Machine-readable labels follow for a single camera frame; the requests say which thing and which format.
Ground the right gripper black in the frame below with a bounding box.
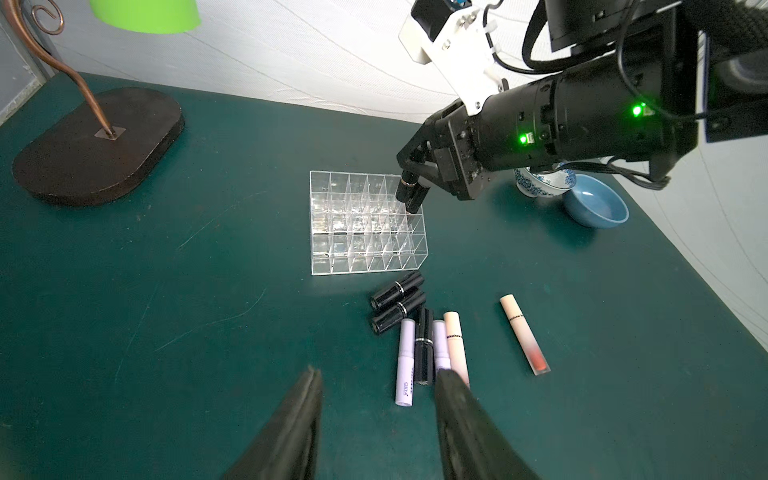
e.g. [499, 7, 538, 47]
[395, 89, 555, 214]

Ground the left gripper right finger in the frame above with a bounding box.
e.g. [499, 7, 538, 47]
[434, 369, 539, 479]

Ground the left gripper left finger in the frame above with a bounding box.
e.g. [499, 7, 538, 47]
[222, 366, 323, 479]

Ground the black gold-band lipstick short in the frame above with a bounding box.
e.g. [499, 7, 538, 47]
[398, 170, 419, 192]

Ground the pink ombre lip gloss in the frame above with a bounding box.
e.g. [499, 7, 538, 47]
[500, 294, 550, 376]

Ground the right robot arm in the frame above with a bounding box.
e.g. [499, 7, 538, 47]
[396, 1, 767, 212]

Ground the clear acrylic lipstick organizer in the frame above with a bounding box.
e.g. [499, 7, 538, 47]
[309, 170, 429, 276]

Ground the lilac lip gloss left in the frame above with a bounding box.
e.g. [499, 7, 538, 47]
[394, 319, 416, 407]

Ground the lilac lip gloss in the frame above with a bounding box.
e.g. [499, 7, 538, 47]
[394, 319, 416, 407]
[432, 319, 451, 372]

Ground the lilac lip gloss right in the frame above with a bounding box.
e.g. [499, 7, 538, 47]
[432, 319, 451, 372]

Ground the black lipstick upper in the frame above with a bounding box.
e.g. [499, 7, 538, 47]
[369, 270, 425, 312]

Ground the black slim lipstick tube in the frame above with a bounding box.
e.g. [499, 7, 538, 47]
[414, 305, 434, 385]

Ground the black lipstick lower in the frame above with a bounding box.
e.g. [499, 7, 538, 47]
[371, 289, 426, 335]

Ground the blue floral bowl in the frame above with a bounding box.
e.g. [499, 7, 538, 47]
[514, 168, 577, 198]

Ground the light blue bowl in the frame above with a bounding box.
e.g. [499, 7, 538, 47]
[563, 174, 629, 229]

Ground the green plastic goblet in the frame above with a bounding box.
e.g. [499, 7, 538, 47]
[89, 0, 201, 34]

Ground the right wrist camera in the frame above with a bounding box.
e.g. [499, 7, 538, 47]
[398, 1, 503, 116]

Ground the copper wire stand black base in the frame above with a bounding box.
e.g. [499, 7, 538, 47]
[2, 1, 185, 206]

